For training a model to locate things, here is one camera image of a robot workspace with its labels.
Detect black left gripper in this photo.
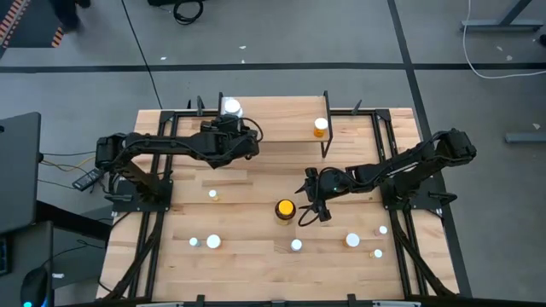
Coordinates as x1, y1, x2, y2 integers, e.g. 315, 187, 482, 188
198, 119, 261, 170

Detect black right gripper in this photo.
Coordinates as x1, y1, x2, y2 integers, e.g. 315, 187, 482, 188
293, 166, 355, 223

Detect white floor cable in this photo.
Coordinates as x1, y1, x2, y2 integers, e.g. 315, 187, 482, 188
462, 0, 546, 80

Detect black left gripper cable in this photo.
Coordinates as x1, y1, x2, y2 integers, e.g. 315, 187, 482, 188
241, 117, 264, 144

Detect large white purple-label bottle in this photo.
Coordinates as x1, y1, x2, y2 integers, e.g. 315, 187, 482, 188
222, 97, 245, 129

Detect black mat with orange stripes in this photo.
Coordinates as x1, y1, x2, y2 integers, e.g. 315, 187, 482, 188
0, 0, 81, 49

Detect grey floor bar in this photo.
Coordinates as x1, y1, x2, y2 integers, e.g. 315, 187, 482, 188
504, 132, 546, 144

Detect wooden shelf with black legs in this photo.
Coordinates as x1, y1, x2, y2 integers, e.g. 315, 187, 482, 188
216, 90, 336, 159

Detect black aluminium table frame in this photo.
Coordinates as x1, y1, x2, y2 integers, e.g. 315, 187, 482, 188
102, 96, 460, 302

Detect grey table base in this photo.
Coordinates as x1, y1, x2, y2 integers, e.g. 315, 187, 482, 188
460, 0, 546, 33

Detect black power brick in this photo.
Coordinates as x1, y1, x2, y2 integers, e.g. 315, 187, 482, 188
71, 168, 106, 192

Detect person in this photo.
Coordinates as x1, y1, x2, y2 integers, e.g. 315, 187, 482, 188
49, 0, 93, 33

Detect black coiled floor cable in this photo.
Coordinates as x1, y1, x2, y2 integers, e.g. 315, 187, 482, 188
172, 0, 205, 26

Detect black computer mouse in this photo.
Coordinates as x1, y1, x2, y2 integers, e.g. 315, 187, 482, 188
20, 266, 50, 307

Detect dark grey desk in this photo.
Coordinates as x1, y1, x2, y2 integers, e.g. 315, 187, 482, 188
0, 220, 55, 307

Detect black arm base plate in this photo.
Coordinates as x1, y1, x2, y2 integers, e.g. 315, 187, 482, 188
111, 178, 174, 213
379, 177, 458, 211

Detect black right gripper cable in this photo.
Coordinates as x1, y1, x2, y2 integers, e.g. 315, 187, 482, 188
297, 203, 322, 228

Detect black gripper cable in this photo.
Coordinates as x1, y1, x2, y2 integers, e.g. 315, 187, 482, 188
297, 203, 322, 228
241, 117, 264, 144

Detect amber bottle with yellow cap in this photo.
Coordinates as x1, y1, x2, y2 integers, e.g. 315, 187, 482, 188
274, 199, 298, 226

